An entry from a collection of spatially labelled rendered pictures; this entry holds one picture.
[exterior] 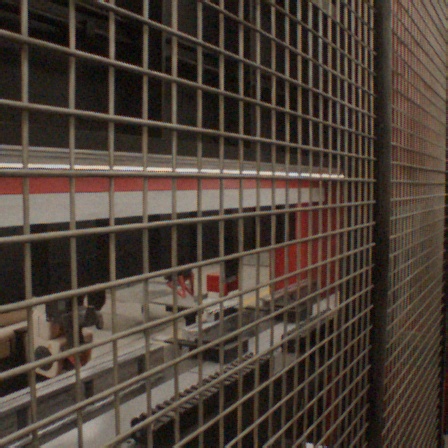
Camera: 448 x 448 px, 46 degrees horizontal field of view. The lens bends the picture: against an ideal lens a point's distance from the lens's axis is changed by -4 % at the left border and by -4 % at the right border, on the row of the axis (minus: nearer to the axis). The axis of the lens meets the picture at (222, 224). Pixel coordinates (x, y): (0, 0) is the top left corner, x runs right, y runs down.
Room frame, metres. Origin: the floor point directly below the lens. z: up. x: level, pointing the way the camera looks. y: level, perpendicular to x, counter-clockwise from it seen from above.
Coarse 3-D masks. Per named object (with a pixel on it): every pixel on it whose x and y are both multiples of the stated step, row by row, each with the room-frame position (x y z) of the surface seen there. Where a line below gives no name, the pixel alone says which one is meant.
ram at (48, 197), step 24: (48, 168) 1.14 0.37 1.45; (0, 192) 1.03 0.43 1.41; (48, 192) 1.14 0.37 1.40; (96, 192) 1.27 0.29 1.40; (120, 192) 1.34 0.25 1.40; (168, 192) 1.52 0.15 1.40; (192, 192) 1.62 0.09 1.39; (216, 192) 1.74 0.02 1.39; (264, 192) 2.04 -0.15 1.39; (0, 216) 1.03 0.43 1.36; (48, 216) 1.14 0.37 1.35; (96, 216) 1.27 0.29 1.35; (120, 216) 1.34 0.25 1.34
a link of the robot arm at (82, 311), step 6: (66, 300) 1.75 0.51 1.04; (84, 300) 1.82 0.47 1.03; (60, 306) 1.76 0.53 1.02; (66, 306) 1.75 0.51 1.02; (78, 306) 1.74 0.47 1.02; (84, 306) 1.72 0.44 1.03; (90, 306) 1.73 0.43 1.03; (78, 312) 1.73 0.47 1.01; (84, 312) 1.71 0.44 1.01; (90, 312) 1.72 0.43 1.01; (78, 318) 1.71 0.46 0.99; (84, 318) 1.70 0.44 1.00; (90, 318) 1.72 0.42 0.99; (96, 318) 1.74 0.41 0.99; (84, 324) 1.70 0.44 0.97; (90, 324) 1.71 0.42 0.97
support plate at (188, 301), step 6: (186, 294) 2.07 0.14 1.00; (156, 300) 1.96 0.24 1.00; (162, 300) 1.96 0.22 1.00; (168, 300) 1.96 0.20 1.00; (180, 300) 1.96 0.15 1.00; (186, 300) 1.96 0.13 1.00; (192, 300) 1.96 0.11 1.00; (234, 300) 1.97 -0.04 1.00; (180, 306) 1.88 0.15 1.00; (186, 306) 1.87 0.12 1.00; (192, 306) 1.87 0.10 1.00; (216, 306) 1.87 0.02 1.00
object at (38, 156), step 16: (0, 160) 0.79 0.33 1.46; (16, 160) 0.82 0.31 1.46; (32, 160) 0.85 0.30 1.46; (48, 160) 0.88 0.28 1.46; (64, 160) 0.91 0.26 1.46; (80, 160) 0.94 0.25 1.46; (96, 160) 0.98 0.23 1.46; (128, 160) 1.06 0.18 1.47; (160, 160) 1.14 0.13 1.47; (192, 160) 1.25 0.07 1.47; (208, 160) 1.31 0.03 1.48; (224, 160) 1.37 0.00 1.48
